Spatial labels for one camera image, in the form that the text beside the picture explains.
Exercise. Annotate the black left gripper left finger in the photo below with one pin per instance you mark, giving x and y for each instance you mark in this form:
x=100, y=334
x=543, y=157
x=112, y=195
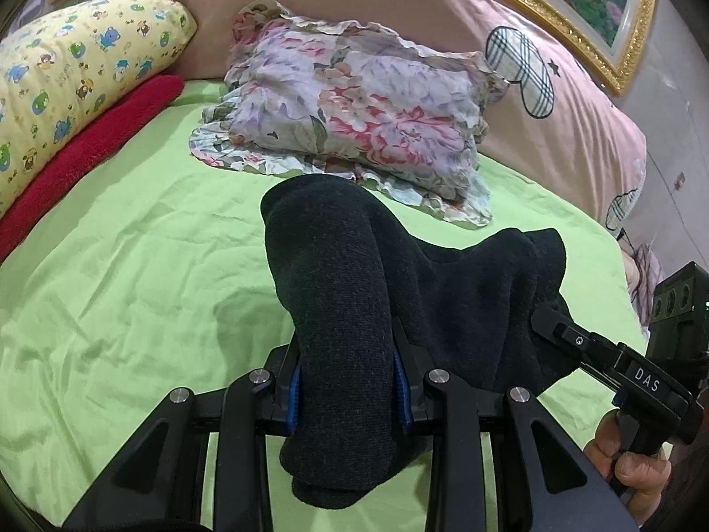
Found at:
x=198, y=462

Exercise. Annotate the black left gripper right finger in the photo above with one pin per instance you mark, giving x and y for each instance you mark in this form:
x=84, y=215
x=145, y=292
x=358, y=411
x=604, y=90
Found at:
x=542, y=480

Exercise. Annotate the black pants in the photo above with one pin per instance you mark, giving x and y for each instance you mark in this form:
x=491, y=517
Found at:
x=349, y=273

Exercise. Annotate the person's right hand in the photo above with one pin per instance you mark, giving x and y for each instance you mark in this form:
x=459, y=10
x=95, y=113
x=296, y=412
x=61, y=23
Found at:
x=647, y=476

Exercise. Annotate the striped purple cloth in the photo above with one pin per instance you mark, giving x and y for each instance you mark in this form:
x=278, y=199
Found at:
x=643, y=273

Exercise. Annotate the pink headboard cushion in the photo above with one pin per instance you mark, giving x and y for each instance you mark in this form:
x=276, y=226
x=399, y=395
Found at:
x=554, y=125

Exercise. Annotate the red towel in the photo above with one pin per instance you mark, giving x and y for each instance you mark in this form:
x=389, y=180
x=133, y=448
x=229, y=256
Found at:
x=99, y=141

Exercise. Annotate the floral pillow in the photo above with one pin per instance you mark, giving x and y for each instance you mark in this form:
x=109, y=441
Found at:
x=357, y=101

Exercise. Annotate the yellow cartoon pillow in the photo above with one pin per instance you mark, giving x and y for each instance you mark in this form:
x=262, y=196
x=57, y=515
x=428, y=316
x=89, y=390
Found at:
x=63, y=70

